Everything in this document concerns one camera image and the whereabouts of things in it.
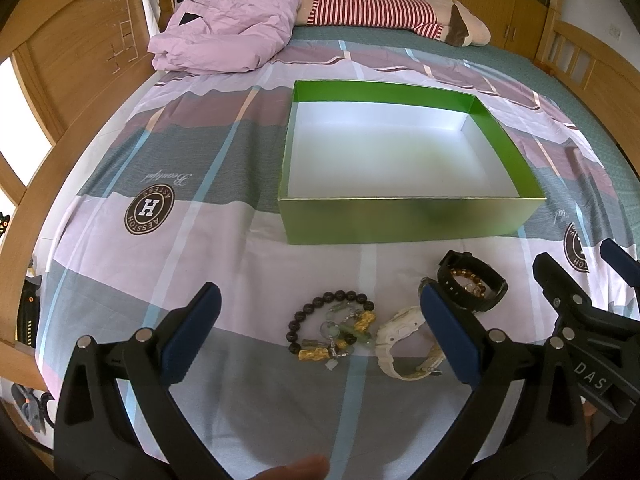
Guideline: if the person left hand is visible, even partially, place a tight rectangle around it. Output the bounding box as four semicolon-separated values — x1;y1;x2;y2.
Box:
252;455;330;480

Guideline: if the pink quilt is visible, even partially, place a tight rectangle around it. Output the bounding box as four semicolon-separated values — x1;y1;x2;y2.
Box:
148;0;300;75

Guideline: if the striped plush toy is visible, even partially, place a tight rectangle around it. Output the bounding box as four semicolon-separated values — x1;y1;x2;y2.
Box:
296;0;491;47

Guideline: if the plaid bed sheet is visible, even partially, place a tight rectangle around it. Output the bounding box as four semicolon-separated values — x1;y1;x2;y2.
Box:
36;27;639;479

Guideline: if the black bead gold bracelet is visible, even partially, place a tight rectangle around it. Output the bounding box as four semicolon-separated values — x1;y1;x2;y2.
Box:
284;289;378;362

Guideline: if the wooden footboard rail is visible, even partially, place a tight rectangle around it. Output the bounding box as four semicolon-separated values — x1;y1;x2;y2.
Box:
536;9;640;169

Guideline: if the white wrist watch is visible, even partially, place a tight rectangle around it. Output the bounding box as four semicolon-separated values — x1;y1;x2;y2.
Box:
374;306;446;382

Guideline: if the wooden headboard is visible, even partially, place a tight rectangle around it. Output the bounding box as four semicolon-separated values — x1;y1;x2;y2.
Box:
1;0;153;390

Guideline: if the black wrist watch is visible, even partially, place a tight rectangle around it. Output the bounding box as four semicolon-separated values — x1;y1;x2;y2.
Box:
437;250;509;312

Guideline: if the green jade chain bracelet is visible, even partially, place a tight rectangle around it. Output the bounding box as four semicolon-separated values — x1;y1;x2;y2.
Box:
319;303;377;372

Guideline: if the green cardboard box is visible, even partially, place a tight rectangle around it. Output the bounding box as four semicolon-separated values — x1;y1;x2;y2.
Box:
278;80;544;245

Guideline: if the amber bead bracelet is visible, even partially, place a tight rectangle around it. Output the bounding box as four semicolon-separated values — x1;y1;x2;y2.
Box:
448;268;490;297

